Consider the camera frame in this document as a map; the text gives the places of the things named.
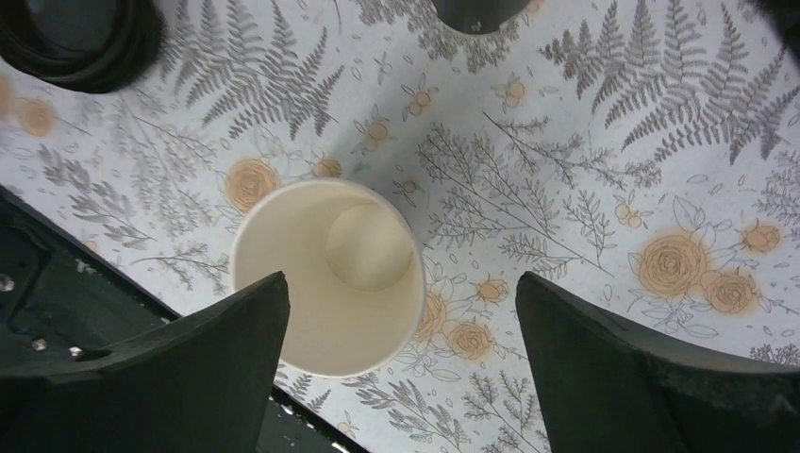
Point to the white paper cup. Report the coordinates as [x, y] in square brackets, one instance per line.
[355, 273]

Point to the floral table mat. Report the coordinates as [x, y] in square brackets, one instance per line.
[643, 155]

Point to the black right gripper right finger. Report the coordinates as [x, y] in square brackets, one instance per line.
[608, 384]

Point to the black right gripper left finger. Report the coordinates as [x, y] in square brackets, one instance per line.
[198, 384]

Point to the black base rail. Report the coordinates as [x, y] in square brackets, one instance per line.
[60, 301]

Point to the stack of paper cups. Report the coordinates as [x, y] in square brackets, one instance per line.
[477, 17]

